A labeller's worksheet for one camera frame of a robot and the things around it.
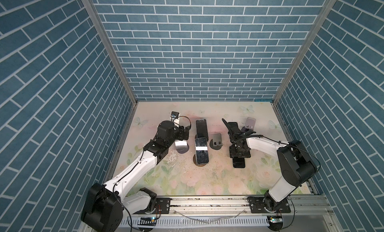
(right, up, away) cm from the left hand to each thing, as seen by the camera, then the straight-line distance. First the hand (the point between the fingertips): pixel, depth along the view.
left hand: (182, 124), depth 82 cm
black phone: (+34, -25, +12) cm, 44 cm away
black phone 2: (+44, 0, +18) cm, 48 cm away
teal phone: (+11, -15, +3) cm, 18 cm away
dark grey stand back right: (+20, -12, +10) cm, 25 cm away
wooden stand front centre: (+10, -20, +2) cm, 23 cm away
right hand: (+32, -19, +10) cm, 38 cm away
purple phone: (-1, -14, +7) cm, 16 cm away
